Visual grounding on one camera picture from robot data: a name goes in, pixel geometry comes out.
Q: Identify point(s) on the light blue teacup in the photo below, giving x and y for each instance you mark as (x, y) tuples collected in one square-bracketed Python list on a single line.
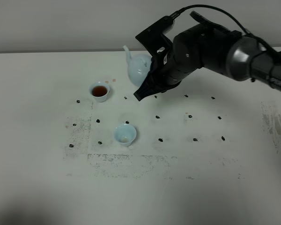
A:
[(125, 134), (99, 91)]

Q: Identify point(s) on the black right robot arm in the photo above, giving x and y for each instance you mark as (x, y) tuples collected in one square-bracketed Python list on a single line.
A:
[(239, 55)]

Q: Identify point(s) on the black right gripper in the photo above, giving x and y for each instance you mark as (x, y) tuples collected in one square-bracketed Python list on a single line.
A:
[(163, 74)]

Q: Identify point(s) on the light blue porcelain teapot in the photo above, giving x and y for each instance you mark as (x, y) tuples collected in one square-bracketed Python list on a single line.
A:
[(138, 67)]

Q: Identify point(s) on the near light blue teacup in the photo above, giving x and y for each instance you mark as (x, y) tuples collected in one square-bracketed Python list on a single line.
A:
[(125, 134)]

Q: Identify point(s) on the far light blue teacup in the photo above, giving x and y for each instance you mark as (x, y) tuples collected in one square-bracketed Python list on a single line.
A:
[(99, 91)]

